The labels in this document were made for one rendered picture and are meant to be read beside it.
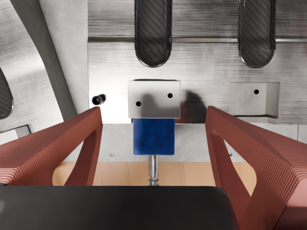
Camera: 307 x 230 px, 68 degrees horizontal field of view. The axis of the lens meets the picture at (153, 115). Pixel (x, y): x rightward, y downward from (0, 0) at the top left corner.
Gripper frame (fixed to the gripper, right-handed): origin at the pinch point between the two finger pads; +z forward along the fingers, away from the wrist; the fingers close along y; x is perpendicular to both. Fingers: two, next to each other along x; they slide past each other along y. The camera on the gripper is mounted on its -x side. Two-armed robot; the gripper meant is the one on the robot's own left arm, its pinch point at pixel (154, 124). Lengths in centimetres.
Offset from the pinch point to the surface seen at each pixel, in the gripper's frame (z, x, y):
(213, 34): 14.5, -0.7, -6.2
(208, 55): 13.1, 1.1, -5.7
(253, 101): 13.1, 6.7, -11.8
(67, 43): 22.4, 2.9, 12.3
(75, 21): 24.0, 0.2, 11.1
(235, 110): 12.5, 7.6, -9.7
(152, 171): 6.5, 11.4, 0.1
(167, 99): 8.5, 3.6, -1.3
